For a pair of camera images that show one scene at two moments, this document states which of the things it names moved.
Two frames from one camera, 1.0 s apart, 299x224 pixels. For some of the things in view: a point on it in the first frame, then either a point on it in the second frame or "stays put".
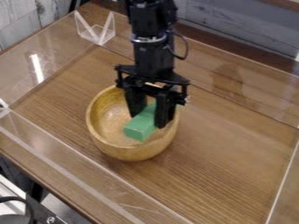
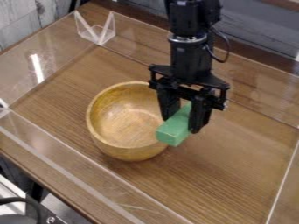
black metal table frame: (29, 185) stays put
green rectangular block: (141, 124) → (175, 129)
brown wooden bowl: (107, 117) stays put
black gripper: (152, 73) → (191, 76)
